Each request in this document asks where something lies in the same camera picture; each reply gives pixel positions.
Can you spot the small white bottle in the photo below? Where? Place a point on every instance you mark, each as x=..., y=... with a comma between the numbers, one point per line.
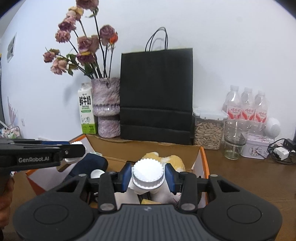
x=77, y=143
x=97, y=173

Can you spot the white cardboard box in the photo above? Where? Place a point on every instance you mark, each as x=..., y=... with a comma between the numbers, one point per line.
x=50, y=138

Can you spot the red cardboard box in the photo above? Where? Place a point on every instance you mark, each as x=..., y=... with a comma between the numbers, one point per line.
x=143, y=150

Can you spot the black paper bag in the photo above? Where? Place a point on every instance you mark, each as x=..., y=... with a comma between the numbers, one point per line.
x=157, y=92

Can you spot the purple marbled vase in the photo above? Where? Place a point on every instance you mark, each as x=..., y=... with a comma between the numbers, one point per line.
x=106, y=104

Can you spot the white charger plug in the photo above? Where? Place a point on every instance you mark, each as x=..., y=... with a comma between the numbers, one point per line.
x=281, y=153

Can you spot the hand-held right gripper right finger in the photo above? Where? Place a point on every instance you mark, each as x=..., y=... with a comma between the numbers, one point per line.
x=170, y=178

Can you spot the clear glass jar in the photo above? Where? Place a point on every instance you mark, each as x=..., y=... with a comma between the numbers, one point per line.
x=235, y=139

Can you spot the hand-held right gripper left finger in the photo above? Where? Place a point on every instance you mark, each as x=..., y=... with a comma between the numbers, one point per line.
x=126, y=178

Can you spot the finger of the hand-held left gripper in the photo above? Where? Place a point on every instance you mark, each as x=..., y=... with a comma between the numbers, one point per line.
x=53, y=143
x=71, y=151

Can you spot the wooden desktop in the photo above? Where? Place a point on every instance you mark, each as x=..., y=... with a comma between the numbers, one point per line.
x=242, y=185

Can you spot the white ribbed cap bottle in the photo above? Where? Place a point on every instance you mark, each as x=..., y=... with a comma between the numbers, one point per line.
x=146, y=172

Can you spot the white and green milk carton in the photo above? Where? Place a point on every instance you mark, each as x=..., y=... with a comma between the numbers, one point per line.
x=86, y=109

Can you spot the wall poster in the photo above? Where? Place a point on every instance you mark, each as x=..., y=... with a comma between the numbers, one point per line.
x=11, y=47

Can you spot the white round speaker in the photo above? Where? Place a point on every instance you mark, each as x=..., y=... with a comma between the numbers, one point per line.
x=273, y=127

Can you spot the yellow and white plush toy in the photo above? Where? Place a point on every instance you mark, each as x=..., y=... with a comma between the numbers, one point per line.
x=172, y=162

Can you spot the white wall socket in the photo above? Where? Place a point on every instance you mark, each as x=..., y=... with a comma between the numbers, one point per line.
x=23, y=122

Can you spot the white floral tin box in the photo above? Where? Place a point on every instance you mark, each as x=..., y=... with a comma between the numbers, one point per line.
x=256, y=147

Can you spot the person's left hand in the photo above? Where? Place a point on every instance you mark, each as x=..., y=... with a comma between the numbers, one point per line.
x=5, y=199

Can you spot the navy blue fabric case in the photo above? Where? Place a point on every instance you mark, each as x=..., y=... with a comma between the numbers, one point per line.
x=92, y=162

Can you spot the red label water bottle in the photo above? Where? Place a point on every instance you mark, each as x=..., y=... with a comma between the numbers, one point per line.
x=232, y=104
x=261, y=109
x=248, y=106

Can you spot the clear container of seeds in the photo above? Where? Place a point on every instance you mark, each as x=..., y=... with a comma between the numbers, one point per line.
x=208, y=134

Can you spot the dried pink flowers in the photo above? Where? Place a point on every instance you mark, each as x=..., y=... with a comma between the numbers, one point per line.
x=85, y=44

